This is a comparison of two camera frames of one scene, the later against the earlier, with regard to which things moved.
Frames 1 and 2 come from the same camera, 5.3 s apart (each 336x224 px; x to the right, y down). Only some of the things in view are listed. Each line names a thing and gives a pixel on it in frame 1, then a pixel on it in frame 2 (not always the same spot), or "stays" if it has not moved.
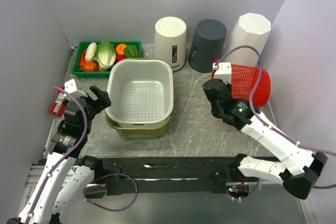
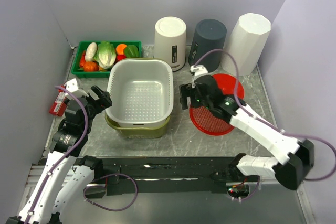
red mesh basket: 244,79 → 206,120
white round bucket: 170,39 stays
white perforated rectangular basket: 141,91 stays
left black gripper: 103,96 stays
